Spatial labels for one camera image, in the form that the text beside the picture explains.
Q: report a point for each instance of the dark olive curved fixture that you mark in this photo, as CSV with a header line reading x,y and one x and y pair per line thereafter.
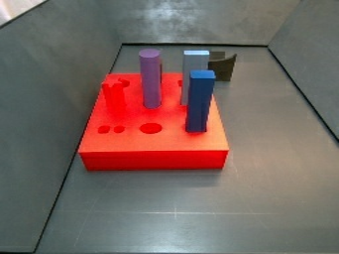
x,y
222,65

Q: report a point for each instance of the red fixture base block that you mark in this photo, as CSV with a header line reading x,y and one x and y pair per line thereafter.
x,y
146,139

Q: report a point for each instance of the dark blue rectangular peg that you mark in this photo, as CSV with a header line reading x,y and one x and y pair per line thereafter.
x,y
202,83

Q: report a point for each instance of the light blue square peg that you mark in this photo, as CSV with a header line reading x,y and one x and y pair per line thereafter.
x,y
195,60

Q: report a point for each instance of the purple cylinder peg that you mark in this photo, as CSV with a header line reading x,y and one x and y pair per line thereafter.
x,y
150,73

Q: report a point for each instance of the red star peg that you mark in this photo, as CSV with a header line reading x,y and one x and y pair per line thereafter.
x,y
114,94

